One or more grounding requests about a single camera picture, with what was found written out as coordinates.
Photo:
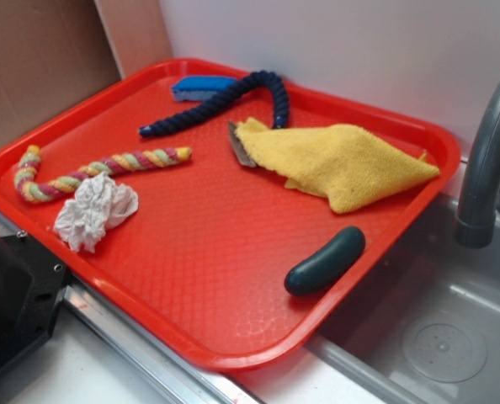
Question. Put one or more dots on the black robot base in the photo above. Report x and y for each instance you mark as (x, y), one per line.
(32, 286)

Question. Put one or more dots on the crumpled white paper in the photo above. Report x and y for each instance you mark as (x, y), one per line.
(99, 205)

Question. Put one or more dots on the red plastic tray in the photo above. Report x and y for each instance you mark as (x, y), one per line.
(201, 265)

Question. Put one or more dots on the grey scraper under cloth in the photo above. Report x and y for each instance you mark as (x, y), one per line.
(243, 158)

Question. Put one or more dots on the yellow cloth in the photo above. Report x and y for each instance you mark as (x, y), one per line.
(345, 164)

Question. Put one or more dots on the dark green toy cucumber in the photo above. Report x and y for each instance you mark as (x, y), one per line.
(328, 264)

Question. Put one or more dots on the blue sponge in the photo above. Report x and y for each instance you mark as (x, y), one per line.
(199, 88)

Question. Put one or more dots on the grey plastic sink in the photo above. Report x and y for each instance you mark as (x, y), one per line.
(423, 326)

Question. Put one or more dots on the grey toy faucet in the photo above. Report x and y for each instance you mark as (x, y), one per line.
(479, 201)

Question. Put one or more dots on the brown cardboard panel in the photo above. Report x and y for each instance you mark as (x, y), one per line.
(54, 54)

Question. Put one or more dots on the aluminium rail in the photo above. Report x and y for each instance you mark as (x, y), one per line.
(97, 354)

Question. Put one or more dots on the multicolour twisted rope toy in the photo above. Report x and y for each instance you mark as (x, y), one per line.
(26, 186)

